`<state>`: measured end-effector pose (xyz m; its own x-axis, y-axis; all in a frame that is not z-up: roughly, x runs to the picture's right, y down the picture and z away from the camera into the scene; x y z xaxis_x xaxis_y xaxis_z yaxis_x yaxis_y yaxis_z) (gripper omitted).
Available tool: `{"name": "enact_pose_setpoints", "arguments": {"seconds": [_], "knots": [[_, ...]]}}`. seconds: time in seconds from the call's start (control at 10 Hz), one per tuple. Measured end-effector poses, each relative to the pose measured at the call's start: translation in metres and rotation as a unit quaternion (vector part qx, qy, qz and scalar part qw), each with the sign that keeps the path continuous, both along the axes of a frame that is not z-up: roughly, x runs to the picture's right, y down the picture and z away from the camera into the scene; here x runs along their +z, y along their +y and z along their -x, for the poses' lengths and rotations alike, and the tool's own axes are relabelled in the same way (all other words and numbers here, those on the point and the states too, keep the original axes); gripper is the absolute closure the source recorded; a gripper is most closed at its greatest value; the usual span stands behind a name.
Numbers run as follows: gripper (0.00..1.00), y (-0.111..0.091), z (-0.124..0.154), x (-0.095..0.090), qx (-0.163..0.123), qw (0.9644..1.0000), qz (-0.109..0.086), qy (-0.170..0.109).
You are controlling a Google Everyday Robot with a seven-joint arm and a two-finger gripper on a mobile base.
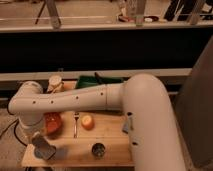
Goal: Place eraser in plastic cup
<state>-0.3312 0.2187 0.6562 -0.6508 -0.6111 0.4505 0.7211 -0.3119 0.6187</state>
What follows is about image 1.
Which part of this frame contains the red bowl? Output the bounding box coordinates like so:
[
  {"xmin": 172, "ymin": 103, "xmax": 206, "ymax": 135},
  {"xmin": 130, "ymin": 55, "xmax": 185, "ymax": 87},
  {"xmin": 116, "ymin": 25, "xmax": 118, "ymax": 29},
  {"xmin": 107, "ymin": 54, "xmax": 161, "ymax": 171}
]
[{"xmin": 44, "ymin": 113, "xmax": 62, "ymax": 135}]

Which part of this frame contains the black tool in tray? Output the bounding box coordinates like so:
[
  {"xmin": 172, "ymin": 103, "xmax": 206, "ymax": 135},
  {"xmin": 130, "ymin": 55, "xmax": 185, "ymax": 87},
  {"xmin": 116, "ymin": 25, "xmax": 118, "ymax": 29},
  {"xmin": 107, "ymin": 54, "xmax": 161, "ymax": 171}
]
[{"xmin": 94, "ymin": 72, "xmax": 104, "ymax": 84}]

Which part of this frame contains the metal fork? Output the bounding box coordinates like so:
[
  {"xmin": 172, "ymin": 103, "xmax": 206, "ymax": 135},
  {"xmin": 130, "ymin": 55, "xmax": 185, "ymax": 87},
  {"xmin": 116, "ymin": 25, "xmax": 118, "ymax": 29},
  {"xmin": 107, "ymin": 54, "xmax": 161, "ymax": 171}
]
[{"xmin": 74, "ymin": 112, "xmax": 79, "ymax": 138}]

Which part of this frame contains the orange round fruit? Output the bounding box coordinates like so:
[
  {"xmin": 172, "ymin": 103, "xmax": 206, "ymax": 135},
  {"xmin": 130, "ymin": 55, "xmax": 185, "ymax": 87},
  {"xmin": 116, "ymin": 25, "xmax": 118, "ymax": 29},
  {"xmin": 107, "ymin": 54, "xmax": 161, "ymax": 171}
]
[{"xmin": 81, "ymin": 115, "xmax": 94, "ymax": 130}]

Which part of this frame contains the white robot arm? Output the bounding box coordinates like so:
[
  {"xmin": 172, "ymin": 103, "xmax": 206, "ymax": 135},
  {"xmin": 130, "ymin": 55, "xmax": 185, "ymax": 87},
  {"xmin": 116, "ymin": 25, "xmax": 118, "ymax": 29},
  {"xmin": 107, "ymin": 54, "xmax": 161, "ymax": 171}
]
[{"xmin": 8, "ymin": 73, "xmax": 186, "ymax": 171}]

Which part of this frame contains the dark round can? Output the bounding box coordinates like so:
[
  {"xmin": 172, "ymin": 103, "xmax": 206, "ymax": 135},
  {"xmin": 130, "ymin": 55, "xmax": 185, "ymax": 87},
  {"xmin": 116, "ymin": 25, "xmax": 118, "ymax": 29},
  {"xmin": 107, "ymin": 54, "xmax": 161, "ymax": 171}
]
[{"xmin": 92, "ymin": 143, "xmax": 105, "ymax": 158}]

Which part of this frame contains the grey blue eraser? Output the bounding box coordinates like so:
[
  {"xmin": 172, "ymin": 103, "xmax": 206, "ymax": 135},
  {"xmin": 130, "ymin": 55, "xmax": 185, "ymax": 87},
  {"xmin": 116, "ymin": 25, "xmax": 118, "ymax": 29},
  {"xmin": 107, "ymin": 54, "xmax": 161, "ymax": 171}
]
[{"xmin": 122, "ymin": 121, "xmax": 129, "ymax": 134}]

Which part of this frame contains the green plastic tray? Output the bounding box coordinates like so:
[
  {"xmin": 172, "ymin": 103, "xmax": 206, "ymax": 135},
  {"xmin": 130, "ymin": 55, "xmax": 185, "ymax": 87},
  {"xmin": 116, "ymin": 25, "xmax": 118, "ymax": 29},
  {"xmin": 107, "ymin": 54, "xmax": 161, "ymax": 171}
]
[{"xmin": 75, "ymin": 75, "xmax": 123, "ymax": 89}]

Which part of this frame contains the black cable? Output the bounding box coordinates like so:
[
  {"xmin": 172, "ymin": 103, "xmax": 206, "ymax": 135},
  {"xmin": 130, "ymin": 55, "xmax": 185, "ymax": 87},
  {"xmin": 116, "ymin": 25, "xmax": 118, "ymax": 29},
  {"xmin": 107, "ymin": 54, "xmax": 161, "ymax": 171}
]
[{"xmin": 0, "ymin": 96, "xmax": 29, "ymax": 147}]

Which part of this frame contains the white plastic cup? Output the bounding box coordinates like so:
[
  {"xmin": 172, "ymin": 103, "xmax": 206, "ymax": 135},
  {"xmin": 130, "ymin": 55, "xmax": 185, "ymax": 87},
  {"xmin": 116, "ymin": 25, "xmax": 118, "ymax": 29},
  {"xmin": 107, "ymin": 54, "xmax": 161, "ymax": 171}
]
[{"xmin": 47, "ymin": 75, "xmax": 63, "ymax": 93}]

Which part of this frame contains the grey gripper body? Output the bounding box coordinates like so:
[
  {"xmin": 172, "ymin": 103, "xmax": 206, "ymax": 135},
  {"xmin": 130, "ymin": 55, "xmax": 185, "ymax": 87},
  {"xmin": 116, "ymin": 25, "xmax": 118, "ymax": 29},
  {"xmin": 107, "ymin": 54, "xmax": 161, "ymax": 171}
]
[{"xmin": 31, "ymin": 132, "xmax": 56, "ymax": 160}]

